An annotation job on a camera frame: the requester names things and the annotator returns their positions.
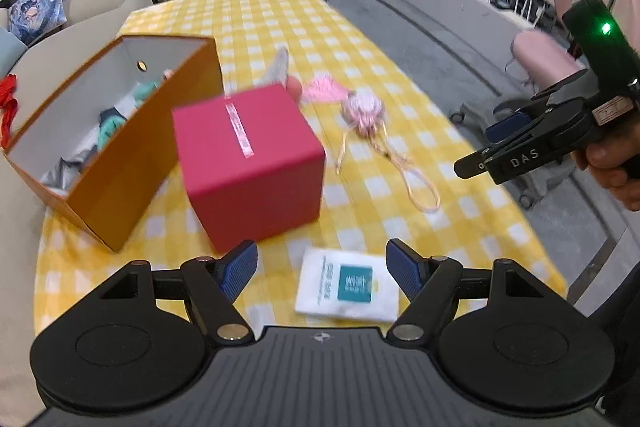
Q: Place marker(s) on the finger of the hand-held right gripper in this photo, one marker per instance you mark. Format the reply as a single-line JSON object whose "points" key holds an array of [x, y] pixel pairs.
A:
{"points": [[530, 157], [507, 127]]}

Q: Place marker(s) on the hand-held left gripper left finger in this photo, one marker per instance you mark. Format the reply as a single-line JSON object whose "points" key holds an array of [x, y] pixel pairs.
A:
{"points": [[240, 269]]}

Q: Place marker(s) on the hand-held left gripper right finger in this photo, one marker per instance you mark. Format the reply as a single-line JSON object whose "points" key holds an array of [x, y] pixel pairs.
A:
{"points": [[405, 272]]}

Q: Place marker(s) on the white packet with teal label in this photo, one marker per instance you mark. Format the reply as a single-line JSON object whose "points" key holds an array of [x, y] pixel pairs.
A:
{"points": [[325, 292]]}

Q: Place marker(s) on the pink tassel pouch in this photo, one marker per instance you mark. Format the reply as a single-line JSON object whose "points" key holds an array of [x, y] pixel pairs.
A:
{"points": [[362, 109]]}

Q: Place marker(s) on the orange cardboard box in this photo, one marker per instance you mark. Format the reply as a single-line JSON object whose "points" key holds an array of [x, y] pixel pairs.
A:
{"points": [[130, 167]]}

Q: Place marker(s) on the person's right hand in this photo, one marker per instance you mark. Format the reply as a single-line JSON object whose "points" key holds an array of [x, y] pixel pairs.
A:
{"points": [[600, 157]]}

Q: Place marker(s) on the grey wheeled chair base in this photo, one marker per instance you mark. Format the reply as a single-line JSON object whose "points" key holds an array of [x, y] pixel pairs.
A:
{"points": [[545, 184], [472, 112]]}

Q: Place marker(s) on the pink chair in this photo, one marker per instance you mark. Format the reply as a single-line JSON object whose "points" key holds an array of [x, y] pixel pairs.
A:
{"points": [[545, 54]]}

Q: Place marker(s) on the magenta cube box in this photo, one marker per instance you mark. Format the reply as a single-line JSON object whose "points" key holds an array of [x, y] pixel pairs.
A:
{"points": [[240, 187]]}

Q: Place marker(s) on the grey cloth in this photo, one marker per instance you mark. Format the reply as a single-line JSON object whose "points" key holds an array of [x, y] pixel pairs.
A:
{"points": [[62, 177]]}

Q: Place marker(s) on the teal felt toy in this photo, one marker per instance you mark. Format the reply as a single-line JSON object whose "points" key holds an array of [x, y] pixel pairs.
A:
{"points": [[147, 91]]}

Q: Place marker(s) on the grey and pink plush toy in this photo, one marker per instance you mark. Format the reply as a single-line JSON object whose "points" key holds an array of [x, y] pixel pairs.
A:
{"points": [[280, 67]]}

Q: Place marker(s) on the yellow checked tablecloth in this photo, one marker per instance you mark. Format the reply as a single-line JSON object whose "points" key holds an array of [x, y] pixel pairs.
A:
{"points": [[325, 22]]}

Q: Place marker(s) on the red ribbon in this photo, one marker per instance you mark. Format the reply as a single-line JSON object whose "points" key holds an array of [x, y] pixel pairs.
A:
{"points": [[6, 102]]}

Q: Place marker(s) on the beige sofa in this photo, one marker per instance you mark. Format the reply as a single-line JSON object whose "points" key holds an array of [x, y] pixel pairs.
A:
{"points": [[100, 4]]}

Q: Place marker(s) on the light blue cushion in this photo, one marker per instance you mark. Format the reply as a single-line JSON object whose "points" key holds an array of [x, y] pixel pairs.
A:
{"points": [[10, 52]]}

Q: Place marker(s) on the printed cushion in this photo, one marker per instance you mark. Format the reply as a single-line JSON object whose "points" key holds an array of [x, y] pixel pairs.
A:
{"points": [[37, 9]]}

